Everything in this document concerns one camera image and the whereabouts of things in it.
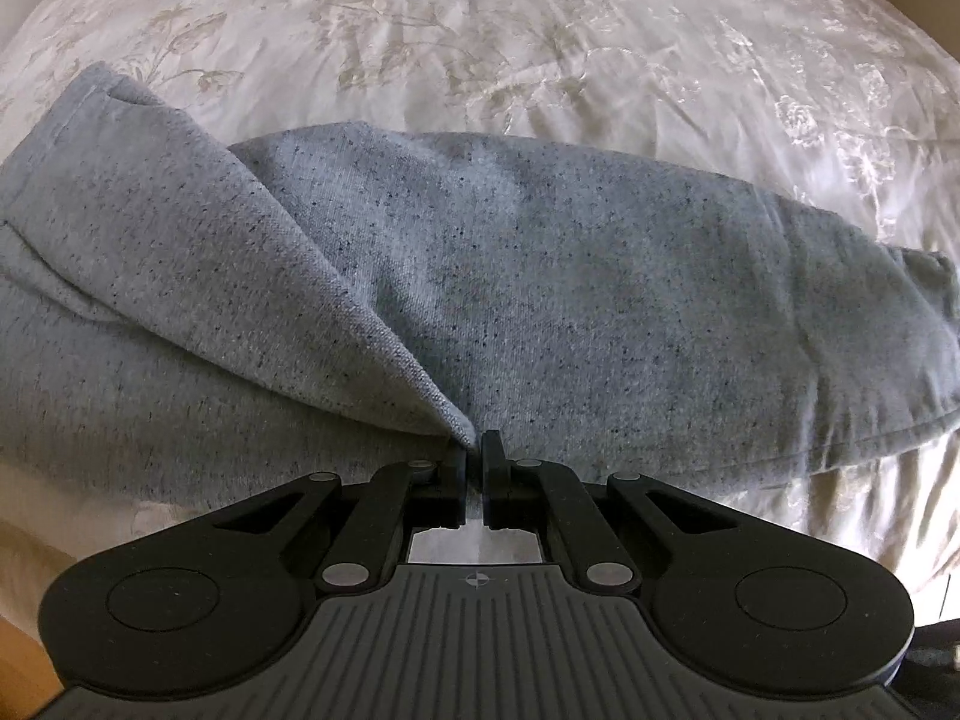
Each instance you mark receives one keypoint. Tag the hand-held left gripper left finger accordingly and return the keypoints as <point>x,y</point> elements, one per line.
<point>459,474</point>

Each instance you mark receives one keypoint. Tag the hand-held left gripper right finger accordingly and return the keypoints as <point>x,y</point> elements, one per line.
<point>493,474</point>

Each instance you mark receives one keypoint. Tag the white floral bedspread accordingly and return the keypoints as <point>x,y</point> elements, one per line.
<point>525,37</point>

